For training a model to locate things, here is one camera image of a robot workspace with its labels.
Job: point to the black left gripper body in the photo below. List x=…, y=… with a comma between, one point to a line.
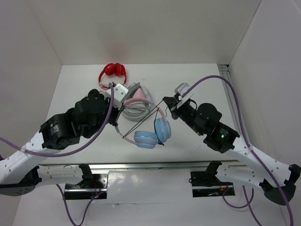
x=93, y=129

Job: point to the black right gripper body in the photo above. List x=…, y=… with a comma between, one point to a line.
x=186, y=112

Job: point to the blue and pink headphones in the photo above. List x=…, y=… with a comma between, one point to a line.
x=152, y=130

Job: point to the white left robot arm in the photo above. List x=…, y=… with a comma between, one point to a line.
x=22, y=172

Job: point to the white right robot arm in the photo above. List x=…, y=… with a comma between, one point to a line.
x=275, y=179

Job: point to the white headphones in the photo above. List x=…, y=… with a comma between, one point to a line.
x=137, y=110

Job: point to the red headphones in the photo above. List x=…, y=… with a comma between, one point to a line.
x=112, y=69

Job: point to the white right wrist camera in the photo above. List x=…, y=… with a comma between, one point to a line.
x=184, y=95

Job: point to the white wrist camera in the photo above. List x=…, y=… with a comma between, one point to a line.
x=118, y=93
x=184, y=95

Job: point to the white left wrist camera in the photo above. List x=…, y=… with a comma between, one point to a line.
x=118, y=93

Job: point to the aluminium rail at front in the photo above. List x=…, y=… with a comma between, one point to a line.
x=150, y=165

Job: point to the aluminium rail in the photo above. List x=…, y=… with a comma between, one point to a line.
x=224, y=72
x=150, y=165

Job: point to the aluminium rail at right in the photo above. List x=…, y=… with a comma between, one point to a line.
x=224, y=72

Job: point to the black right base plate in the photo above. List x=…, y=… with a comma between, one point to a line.
x=206, y=184

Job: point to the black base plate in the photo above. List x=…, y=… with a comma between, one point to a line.
x=206, y=184
x=93, y=185

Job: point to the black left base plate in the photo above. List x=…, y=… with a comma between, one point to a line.
x=93, y=185

